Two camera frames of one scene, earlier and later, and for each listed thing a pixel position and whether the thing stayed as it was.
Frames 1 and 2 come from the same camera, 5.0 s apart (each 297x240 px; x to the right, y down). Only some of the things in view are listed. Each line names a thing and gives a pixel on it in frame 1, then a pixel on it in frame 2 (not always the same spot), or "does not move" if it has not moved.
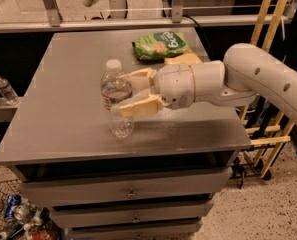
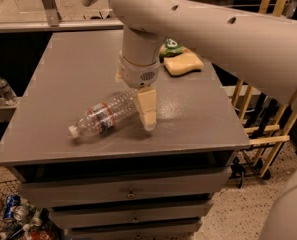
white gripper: (173, 82) -> (138, 74)
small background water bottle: (5, 90) does not move
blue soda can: (12, 201) does not move
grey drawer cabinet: (157, 184) does not move
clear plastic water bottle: (115, 91) -> (105, 114)
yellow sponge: (183, 59) does not move
